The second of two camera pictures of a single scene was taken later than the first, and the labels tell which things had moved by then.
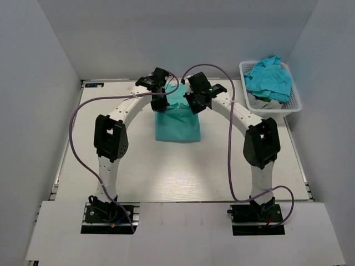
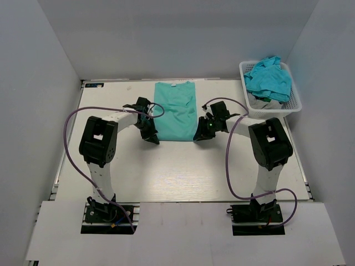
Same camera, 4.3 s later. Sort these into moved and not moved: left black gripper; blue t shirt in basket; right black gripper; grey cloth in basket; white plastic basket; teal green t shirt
Moved: right black gripper; left black gripper
Not moved: teal green t shirt; white plastic basket; grey cloth in basket; blue t shirt in basket
